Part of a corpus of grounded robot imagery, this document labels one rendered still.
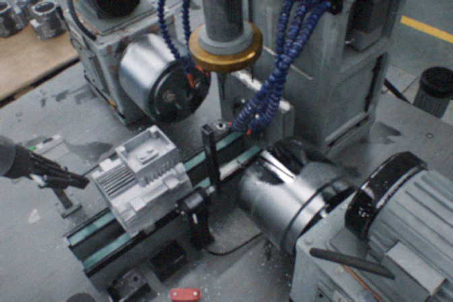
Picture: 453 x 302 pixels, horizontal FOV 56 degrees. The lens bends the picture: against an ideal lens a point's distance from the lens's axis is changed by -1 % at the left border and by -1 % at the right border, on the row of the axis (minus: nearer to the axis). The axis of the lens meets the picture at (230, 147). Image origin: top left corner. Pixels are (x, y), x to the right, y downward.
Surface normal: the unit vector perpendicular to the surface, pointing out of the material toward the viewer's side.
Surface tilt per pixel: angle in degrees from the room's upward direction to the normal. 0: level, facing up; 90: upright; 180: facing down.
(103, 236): 90
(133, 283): 0
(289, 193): 28
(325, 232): 0
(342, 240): 0
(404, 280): 90
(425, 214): 22
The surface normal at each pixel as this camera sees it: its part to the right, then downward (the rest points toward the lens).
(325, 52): -0.78, 0.51
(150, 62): -0.38, -0.36
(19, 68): -0.07, -0.64
